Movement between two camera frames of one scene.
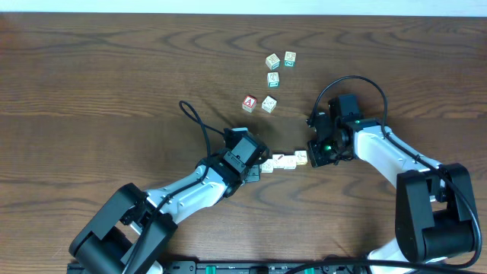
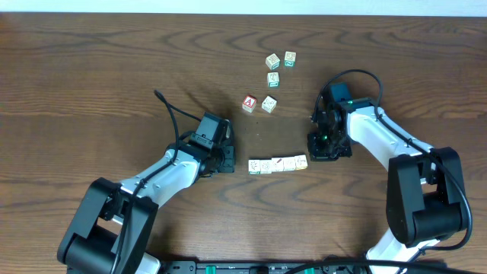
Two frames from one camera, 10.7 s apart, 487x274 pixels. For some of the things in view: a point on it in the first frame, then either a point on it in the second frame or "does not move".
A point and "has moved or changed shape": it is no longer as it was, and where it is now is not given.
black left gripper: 255,172 -> 227,159
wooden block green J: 301,157 has moved or changed shape
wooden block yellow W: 268,104 does not move
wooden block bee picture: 267,166 does not move
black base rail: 237,266 does not move
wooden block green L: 273,81 does not move
